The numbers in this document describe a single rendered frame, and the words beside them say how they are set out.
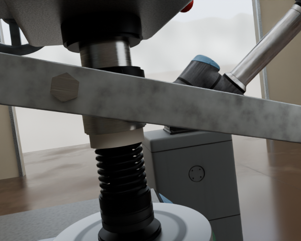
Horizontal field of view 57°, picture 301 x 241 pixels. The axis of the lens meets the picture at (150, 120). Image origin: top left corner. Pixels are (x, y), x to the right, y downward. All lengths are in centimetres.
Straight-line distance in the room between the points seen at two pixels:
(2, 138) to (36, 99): 528
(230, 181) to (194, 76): 54
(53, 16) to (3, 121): 524
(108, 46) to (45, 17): 7
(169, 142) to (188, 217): 89
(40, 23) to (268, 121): 30
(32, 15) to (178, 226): 31
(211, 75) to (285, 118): 109
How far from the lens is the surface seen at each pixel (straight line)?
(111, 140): 33
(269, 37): 153
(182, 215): 43
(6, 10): 44
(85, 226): 45
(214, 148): 136
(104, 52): 34
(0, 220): 66
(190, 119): 33
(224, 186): 141
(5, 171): 566
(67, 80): 29
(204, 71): 146
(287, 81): 642
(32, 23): 36
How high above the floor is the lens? 102
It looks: 4 degrees down
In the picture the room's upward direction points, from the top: 7 degrees counter-clockwise
